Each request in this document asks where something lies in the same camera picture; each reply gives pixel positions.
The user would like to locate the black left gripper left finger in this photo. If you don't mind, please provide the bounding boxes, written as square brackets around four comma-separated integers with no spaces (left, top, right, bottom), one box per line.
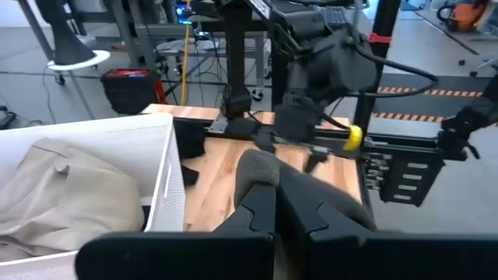
[75,184,277,280]

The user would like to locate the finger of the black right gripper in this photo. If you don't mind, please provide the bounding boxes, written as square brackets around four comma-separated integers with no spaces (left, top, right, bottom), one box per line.
[305,151,328,174]
[254,131,276,153]

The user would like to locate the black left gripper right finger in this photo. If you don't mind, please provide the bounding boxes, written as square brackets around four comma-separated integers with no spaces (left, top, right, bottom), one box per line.
[298,192,498,280]

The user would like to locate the dark olive garment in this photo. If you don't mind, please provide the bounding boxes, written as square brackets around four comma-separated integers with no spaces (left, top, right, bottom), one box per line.
[234,149,377,234]

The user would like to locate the beige trousers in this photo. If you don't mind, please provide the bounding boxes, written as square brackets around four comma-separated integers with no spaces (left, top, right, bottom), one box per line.
[0,138,145,261]

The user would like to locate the white plastic laundry basket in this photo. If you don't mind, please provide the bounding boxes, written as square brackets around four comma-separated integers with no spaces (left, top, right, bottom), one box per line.
[0,112,187,280]

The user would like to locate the black slotted panel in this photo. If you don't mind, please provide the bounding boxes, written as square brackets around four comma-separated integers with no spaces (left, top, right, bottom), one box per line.
[361,149,445,208]

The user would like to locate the yellow pole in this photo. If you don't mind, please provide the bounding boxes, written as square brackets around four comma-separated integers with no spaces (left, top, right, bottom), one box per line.
[180,0,191,106]

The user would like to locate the black articulated device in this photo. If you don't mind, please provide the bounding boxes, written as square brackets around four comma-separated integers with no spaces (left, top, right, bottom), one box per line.
[437,73,498,163]

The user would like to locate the red and black case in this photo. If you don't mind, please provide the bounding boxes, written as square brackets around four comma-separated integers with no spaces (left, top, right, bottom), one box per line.
[100,68,167,116]

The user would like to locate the grey metal workbench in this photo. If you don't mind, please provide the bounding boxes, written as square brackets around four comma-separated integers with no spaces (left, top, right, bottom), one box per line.
[110,21,273,93]

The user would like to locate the round-based floor stand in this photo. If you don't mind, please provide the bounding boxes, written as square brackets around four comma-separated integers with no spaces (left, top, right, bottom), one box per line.
[33,0,112,73]

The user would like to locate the orange and black appliance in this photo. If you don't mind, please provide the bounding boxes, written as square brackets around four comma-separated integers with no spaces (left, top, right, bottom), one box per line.
[435,0,492,34]

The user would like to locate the black metal table frame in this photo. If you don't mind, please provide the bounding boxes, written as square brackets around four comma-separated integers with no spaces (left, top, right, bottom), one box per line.
[205,0,444,156]

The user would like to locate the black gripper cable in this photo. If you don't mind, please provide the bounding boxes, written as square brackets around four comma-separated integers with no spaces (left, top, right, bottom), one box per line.
[322,37,439,131]

